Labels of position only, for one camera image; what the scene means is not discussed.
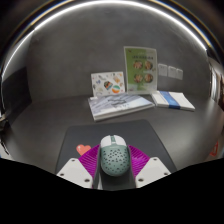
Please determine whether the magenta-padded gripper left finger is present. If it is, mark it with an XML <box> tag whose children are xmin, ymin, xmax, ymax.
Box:
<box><xmin>56</xmin><ymin>144</ymin><xmax>103</xmax><ymax>190</ymax></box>

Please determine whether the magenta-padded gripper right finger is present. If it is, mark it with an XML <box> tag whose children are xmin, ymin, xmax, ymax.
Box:
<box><xmin>127</xmin><ymin>144</ymin><xmax>172</xmax><ymax>189</ymax></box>

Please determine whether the green and white computer mouse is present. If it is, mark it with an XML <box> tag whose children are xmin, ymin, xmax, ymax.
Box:
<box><xmin>99</xmin><ymin>134</ymin><xmax>131</xmax><ymax>177</ymax></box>

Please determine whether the black mouse pad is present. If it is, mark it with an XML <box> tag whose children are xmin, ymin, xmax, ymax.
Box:
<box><xmin>54</xmin><ymin>119</ymin><xmax>178</xmax><ymax>192</ymax></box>

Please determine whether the grey magazine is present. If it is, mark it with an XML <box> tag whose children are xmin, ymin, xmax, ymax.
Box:
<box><xmin>87</xmin><ymin>93</ymin><xmax>156</xmax><ymax>122</ymax></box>

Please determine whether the white book with blue stripe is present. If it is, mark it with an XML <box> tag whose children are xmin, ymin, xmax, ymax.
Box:
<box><xmin>151</xmin><ymin>90</ymin><xmax>196</xmax><ymax>112</ymax></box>

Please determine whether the white sticker card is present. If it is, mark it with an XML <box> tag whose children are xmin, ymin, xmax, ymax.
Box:
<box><xmin>90</xmin><ymin>71</ymin><xmax>126</xmax><ymax>98</ymax></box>

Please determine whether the green printed leaflet stand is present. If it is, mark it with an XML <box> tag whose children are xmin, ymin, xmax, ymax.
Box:
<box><xmin>123</xmin><ymin>45</ymin><xmax>158</xmax><ymax>94</ymax></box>

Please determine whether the white wall sockets row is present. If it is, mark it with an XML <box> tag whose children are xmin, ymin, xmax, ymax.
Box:
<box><xmin>157</xmin><ymin>63</ymin><xmax>184</xmax><ymax>81</ymax></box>

